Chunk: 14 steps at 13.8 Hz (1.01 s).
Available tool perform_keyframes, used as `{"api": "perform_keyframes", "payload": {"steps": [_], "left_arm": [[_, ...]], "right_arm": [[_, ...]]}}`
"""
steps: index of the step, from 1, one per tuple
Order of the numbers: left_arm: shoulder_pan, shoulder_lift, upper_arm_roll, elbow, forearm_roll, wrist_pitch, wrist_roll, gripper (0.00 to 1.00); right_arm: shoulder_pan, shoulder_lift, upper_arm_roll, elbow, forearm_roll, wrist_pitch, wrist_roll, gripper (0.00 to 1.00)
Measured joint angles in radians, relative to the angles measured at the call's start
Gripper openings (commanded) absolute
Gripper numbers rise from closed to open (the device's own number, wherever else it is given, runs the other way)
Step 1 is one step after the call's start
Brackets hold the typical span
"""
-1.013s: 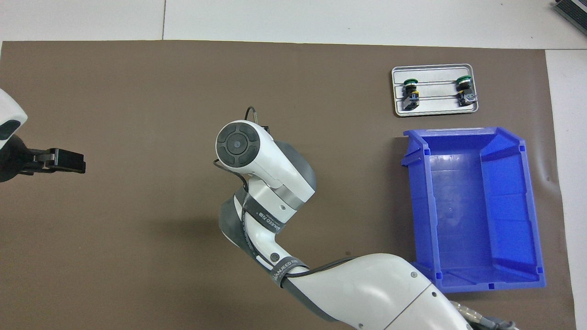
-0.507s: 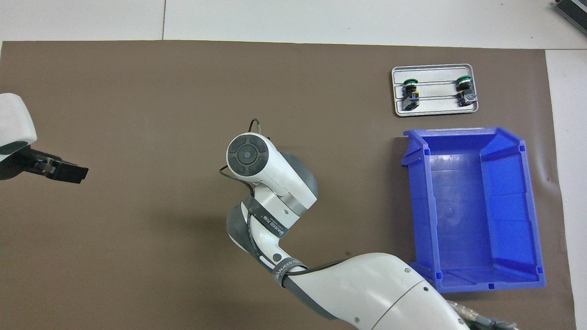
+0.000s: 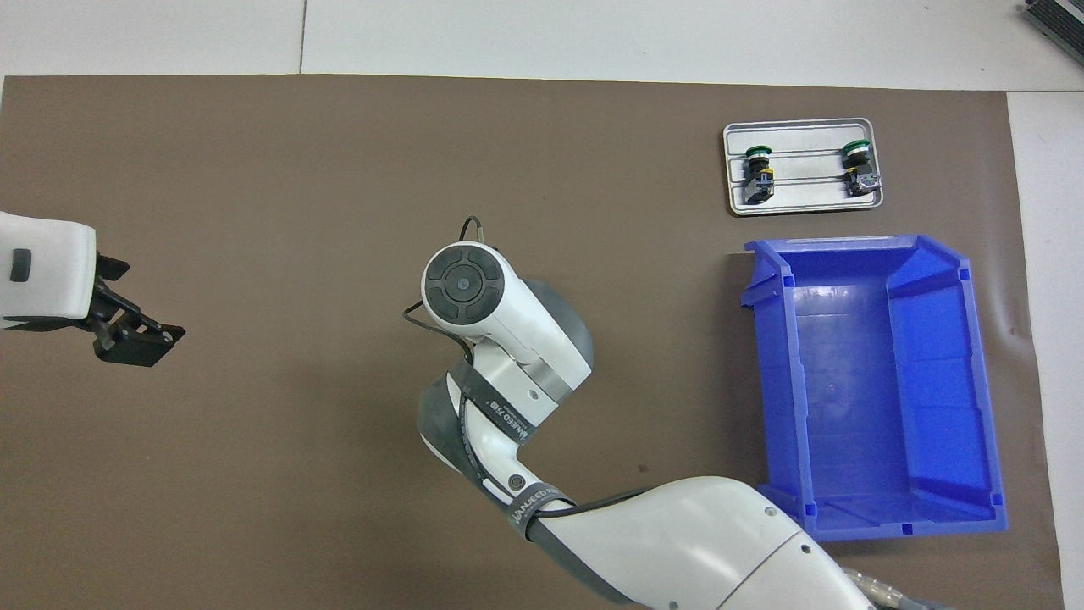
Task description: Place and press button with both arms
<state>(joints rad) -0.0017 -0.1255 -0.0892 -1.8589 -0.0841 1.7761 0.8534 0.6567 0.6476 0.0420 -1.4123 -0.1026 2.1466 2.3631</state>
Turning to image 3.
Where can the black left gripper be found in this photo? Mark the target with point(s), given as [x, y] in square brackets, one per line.
[114, 296]

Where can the green push button silver terminal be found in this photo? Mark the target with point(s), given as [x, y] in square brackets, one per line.
[860, 178]

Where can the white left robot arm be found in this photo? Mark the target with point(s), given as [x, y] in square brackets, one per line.
[51, 271]

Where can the grey metal tray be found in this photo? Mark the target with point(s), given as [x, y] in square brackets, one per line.
[809, 191]

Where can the grey ribbed metal device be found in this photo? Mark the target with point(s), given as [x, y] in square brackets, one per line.
[1059, 21]

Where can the brown table mat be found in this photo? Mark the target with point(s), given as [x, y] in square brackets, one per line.
[254, 466]

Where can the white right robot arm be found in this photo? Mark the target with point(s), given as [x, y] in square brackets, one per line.
[677, 542]

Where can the green push button yellow terminal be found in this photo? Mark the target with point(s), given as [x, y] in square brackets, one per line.
[756, 182]

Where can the blue plastic storage bin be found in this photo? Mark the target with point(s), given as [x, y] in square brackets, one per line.
[847, 407]

